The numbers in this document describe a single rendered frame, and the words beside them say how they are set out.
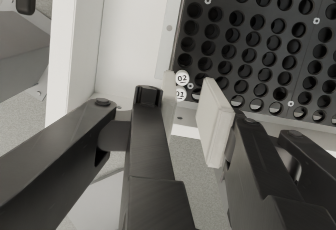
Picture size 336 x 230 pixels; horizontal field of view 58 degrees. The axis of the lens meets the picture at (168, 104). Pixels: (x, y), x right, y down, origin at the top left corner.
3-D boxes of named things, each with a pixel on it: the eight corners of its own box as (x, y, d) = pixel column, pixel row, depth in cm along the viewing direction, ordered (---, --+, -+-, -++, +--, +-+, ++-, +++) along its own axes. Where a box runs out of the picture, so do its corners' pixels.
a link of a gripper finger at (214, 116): (220, 108, 14) (236, 111, 14) (203, 76, 20) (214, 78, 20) (205, 167, 14) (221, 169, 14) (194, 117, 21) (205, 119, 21)
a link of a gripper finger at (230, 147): (239, 141, 12) (311, 153, 12) (220, 104, 17) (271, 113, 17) (230, 173, 13) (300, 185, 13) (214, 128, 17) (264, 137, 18)
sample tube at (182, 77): (188, 74, 30) (190, 85, 26) (175, 76, 30) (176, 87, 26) (186, 62, 30) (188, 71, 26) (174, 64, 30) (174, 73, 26)
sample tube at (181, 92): (184, 89, 31) (185, 103, 26) (172, 88, 31) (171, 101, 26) (185, 78, 30) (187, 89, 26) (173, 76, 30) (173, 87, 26)
